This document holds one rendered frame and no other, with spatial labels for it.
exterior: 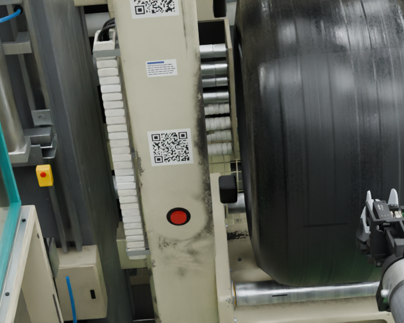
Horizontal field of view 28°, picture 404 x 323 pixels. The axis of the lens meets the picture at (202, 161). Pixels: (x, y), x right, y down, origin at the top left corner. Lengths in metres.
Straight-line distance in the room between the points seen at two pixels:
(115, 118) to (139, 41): 0.16
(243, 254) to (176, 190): 0.38
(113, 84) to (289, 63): 0.31
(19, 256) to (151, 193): 0.38
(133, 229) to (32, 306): 0.27
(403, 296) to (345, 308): 0.60
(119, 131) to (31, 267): 0.28
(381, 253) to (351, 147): 0.19
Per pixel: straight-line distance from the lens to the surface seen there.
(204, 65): 1.80
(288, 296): 1.57
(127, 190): 1.49
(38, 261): 1.32
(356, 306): 1.61
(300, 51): 1.26
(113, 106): 1.39
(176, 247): 1.57
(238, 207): 1.77
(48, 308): 1.39
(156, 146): 1.42
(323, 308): 1.61
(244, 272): 1.76
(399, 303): 1.02
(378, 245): 1.13
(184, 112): 1.38
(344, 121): 1.24
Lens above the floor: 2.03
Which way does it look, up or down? 36 degrees down
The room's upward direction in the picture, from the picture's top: 5 degrees counter-clockwise
